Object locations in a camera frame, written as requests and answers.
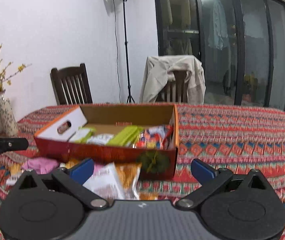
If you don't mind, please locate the orange cardboard box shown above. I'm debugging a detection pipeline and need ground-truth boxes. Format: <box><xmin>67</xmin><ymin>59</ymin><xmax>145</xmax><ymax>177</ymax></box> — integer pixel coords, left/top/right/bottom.
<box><xmin>34</xmin><ymin>103</ymin><xmax>178</xmax><ymax>180</ymax></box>

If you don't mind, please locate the black framed glass door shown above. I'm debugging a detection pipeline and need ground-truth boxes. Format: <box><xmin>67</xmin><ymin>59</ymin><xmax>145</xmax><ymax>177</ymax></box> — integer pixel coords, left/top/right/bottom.
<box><xmin>155</xmin><ymin>0</ymin><xmax>285</xmax><ymax>111</ymax></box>

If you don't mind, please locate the white snack packet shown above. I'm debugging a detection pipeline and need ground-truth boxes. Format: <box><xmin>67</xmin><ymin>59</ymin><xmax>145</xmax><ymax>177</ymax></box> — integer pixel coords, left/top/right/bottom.
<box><xmin>82</xmin><ymin>163</ymin><xmax>125</xmax><ymax>200</ymax></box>

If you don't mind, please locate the red patterned tablecloth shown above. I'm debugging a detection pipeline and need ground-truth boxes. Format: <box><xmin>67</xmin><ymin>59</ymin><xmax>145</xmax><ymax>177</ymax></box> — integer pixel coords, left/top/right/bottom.
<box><xmin>0</xmin><ymin>105</ymin><xmax>285</xmax><ymax>239</ymax></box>

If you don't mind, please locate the orange cracker packet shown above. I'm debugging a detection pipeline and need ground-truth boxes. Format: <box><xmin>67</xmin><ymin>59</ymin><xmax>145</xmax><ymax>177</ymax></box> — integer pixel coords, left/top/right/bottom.
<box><xmin>115</xmin><ymin>163</ymin><xmax>141</xmax><ymax>200</ymax></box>

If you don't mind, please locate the dark wooden chair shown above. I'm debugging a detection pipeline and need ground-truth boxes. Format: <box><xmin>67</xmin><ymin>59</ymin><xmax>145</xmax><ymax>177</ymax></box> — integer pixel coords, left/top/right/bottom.
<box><xmin>50</xmin><ymin>63</ymin><xmax>93</xmax><ymax>105</ymax></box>

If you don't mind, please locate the colourful sausage snack bag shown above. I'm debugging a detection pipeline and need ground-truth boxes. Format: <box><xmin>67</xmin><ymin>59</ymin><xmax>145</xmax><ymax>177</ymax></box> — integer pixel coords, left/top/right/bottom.
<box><xmin>133</xmin><ymin>125</ymin><xmax>174</xmax><ymax>150</ymax></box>

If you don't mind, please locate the pink snack packet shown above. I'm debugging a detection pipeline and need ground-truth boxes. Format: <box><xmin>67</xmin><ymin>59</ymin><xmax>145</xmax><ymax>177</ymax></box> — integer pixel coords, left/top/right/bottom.
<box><xmin>21</xmin><ymin>157</ymin><xmax>59</xmax><ymax>174</ymax></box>

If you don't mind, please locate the green snack bar packet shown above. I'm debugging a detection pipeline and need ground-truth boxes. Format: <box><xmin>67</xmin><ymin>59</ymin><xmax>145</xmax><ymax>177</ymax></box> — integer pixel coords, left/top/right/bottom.
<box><xmin>106</xmin><ymin>125</ymin><xmax>144</xmax><ymax>147</ymax></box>

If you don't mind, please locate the chair with beige jacket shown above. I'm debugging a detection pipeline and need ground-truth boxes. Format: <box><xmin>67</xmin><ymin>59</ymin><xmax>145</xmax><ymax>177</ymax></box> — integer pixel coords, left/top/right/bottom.
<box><xmin>156</xmin><ymin>71</ymin><xmax>188</xmax><ymax>103</ymax></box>

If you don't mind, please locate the beige jacket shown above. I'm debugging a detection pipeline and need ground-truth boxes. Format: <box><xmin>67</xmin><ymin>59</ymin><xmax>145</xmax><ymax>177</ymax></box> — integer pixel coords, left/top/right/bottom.
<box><xmin>139</xmin><ymin>55</ymin><xmax>206</xmax><ymax>105</ymax></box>

